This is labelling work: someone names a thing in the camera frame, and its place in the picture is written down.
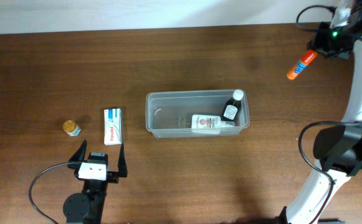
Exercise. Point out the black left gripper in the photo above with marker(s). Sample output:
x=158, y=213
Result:
x=113, y=177

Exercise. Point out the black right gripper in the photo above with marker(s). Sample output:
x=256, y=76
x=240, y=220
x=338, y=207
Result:
x=321, y=49

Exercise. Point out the orange tube white cap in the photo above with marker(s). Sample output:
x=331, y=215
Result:
x=302, y=64

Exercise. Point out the white lotion bottle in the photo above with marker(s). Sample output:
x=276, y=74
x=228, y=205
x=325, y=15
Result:
x=209, y=124

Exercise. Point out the dark syrup bottle white cap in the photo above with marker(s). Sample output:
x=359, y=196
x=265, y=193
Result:
x=232, y=106

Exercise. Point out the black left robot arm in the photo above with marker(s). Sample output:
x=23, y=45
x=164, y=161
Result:
x=87, y=206

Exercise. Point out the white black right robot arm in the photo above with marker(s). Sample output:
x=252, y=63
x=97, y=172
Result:
x=333, y=149

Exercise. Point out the clear plastic container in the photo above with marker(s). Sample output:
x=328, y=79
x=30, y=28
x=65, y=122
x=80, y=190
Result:
x=170, y=114

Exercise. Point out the white Panadol medicine box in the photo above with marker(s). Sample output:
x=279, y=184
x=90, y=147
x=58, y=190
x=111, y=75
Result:
x=112, y=125

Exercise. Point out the small gold lid jar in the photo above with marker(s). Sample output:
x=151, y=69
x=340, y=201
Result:
x=71, y=128

